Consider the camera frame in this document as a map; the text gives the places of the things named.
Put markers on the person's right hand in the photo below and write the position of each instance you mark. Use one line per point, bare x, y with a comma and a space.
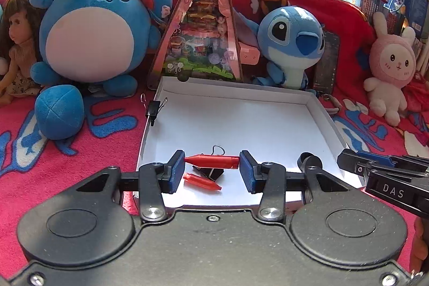
422, 239

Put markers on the small black binder clip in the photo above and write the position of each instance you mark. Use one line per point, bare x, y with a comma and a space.
153, 109

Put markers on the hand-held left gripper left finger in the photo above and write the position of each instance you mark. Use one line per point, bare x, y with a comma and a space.
176, 172

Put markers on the blue alien plush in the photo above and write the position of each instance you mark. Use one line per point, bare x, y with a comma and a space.
288, 38

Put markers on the brown-haired doll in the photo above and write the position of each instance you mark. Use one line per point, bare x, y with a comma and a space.
20, 34

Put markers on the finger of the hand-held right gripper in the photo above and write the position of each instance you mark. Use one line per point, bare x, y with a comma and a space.
375, 155
350, 162

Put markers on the small pink box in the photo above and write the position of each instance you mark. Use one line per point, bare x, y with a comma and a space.
249, 53

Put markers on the black smartphone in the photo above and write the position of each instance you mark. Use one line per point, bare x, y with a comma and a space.
326, 65

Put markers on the black bottle cap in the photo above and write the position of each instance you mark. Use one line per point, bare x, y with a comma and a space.
306, 159

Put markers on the pink triangular toy house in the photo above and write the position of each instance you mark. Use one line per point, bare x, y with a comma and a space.
201, 38

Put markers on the pink bunny plush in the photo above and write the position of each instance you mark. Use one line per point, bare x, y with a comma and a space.
390, 71

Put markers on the round blue mouse plush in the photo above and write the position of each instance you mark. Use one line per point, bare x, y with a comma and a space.
94, 38

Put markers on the white cardboard box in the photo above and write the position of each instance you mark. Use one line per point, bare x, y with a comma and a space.
251, 118

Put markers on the large black binder clip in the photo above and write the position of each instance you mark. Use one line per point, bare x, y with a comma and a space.
218, 173

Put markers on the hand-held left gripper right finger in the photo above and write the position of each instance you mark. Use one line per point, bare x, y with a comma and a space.
248, 172

